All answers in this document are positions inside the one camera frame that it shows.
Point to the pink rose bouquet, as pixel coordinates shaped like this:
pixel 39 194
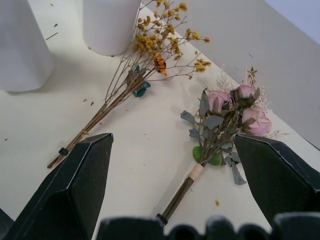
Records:
pixel 220 117

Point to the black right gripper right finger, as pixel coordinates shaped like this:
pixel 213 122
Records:
pixel 275 180

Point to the yellow dried flower bouquet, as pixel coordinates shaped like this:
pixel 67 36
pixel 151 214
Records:
pixel 147 47

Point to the white cylindrical vase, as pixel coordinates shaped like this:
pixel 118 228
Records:
pixel 110 25
pixel 20 45

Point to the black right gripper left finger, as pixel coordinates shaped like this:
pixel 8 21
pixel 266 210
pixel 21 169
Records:
pixel 75 190

